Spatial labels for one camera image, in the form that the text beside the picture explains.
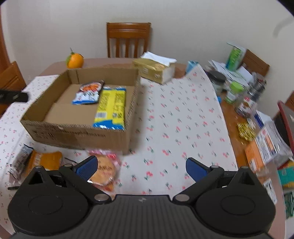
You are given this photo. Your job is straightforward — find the glass jar with pens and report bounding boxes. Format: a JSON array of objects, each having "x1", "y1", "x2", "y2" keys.
[{"x1": 234, "y1": 72, "x2": 267, "y2": 118}]

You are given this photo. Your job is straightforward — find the left wooden chair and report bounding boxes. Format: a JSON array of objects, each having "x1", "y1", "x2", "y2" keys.
[{"x1": 0, "y1": 60, "x2": 27, "y2": 116}]

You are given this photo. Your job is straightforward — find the white papers pile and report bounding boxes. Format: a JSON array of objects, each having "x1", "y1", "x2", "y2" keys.
[{"x1": 208, "y1": 60, "x2": 254, "y2": 87}]

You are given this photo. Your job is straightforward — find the yellow blue biscuit pack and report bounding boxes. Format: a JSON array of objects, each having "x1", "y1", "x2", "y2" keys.
[{"x1": 93, "y1": 87, "x2": 126, "y2": 130}]

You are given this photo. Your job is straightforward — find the gold tissue pack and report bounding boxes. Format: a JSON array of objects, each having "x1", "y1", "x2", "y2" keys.
[{"x1": 132, "y1": 52, "x2": 177, "y2": 85}]

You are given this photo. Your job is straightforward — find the light blue box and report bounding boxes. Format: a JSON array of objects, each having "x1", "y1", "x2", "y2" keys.
[{"x1": 185, "y1": 60, "x2": 199, "y2": 74}]

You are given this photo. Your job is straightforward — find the round cake clear packet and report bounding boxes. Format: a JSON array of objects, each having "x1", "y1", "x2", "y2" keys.
[{"x1": 87, "y1": 149, "x2": 122, "y2": 198}]

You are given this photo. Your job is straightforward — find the orange fruit with leaf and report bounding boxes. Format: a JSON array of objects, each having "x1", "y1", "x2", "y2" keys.
[{"x1": 66, "y1": 48, "x2": 84, "y2": 69}]

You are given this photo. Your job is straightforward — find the white blue fish snack bag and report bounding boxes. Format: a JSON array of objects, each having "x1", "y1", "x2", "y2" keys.
[{"x1": 72, "y1": 80, "x2": 104, "y2": 105}]

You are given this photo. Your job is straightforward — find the cherry print tablecloth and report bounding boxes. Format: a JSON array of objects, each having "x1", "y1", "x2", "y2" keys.
[{"x1": 1, "y1": 65, "x2": 237, "y2": 233}]

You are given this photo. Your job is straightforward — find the wooden chair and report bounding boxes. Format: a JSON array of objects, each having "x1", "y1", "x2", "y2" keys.
[
  {"x1": 240, "y1": 49, "x2": 270, "y2": 77},
  {"x1": 0, "y1": 60, "x2": 27, "y2": 116},
  {"x1": 106, "y1": 22, "x2": 151, "y2": 58}
]

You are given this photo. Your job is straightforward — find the open cardboard box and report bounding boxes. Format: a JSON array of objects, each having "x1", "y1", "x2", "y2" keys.
[{"x1": 20, "y1": 67, "x2": 140, "y2": 154}]

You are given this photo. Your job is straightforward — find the far wooden chair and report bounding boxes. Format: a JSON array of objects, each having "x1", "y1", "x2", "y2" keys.
[{"x1": 106, "y1": 22, "x2": 151, "y2": 58}]

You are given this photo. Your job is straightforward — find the dark brown jerky packet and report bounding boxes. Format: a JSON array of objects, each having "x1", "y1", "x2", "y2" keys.
[{"x1": 8, "y1": 171, "x2": 21, "y2": 190}]

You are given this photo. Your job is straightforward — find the grey dark snack packet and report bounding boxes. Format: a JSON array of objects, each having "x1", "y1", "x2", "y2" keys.
[{"x1": 10, "y1": 144, "x2": 33, "y2": 179}]

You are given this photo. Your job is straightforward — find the orange square snack packet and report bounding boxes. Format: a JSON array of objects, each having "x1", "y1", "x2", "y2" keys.
[{"x1": 24, "y1": 150, "x2": 63, "y2": 176}]

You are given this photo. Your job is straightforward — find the black lid glass jar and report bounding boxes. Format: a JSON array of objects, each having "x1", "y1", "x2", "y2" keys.
[{"x1": 207, "y1": 71, "x2": 226, "y2": 95}]

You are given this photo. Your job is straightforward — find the gold ornament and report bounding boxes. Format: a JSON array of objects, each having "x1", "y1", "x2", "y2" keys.
[{"x1": 237, "y1": 123, "x2": 256, "y2": 141}]

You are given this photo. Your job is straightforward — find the green white carton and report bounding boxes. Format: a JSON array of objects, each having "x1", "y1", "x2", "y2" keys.
[{"x1": 226, "y1": 42, "x2": 247, "y2": 72}]

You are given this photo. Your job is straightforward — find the right wooden chair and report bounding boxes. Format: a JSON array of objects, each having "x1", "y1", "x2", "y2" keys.
[{"x1": 240, "y1": 49, "x2": 270, "y2": 77}]

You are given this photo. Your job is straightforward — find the green lid bottle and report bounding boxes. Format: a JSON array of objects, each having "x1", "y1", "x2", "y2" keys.
[{"x1": 225, "y1": 82, "x2": 244, "y2": 104}]

